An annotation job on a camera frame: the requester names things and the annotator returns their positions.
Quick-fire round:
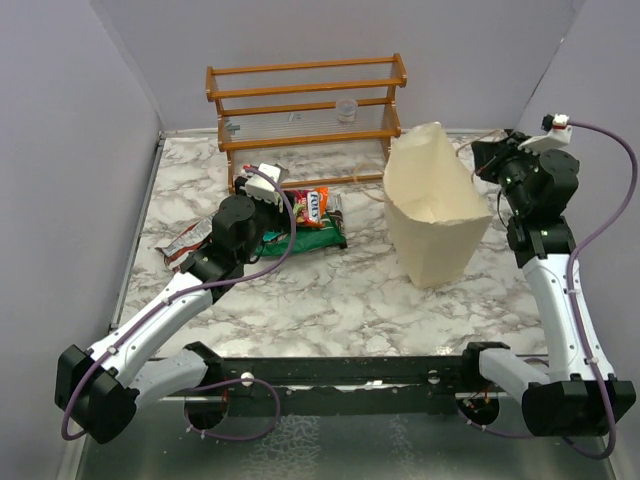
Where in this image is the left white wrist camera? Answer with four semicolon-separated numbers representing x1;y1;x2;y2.
242;163;289;209

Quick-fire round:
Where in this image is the clear plastic jar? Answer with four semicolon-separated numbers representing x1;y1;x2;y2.
335;99;358;124

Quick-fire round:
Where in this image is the beige paper bag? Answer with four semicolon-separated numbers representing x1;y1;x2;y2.
352;121;506;290

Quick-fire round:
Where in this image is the wooden orange shelf rack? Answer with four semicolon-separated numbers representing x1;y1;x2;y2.
205;53;408;187

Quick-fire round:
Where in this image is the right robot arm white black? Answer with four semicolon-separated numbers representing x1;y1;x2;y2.
459;132;636;437

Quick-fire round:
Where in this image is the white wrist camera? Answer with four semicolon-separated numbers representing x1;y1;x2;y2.
518;113;572;154
242;163;289;209

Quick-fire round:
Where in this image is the brown snack bag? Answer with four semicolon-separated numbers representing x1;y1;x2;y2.
326;193;345;235

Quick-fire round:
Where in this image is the orange Fox's fruits packet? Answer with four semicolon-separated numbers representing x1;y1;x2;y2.
286;187;329;228

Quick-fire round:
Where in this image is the red orange snack packet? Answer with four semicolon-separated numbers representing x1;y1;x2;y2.
154;214;213;272

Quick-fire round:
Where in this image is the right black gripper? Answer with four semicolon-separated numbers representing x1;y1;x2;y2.
472;131;543;215

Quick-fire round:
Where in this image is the teal clip on shelf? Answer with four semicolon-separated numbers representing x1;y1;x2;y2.
224;120;241;135

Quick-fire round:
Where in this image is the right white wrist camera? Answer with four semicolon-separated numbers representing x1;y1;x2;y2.
518;113;572;154

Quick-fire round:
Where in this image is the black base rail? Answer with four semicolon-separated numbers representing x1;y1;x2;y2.
186;342;498;417

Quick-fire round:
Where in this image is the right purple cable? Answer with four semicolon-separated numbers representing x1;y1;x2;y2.
464;119;640;461

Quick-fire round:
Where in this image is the green snack packet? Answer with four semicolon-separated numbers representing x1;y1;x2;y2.
258;213;348;257

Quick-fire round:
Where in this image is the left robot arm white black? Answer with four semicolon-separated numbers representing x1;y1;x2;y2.
54;164;296;444

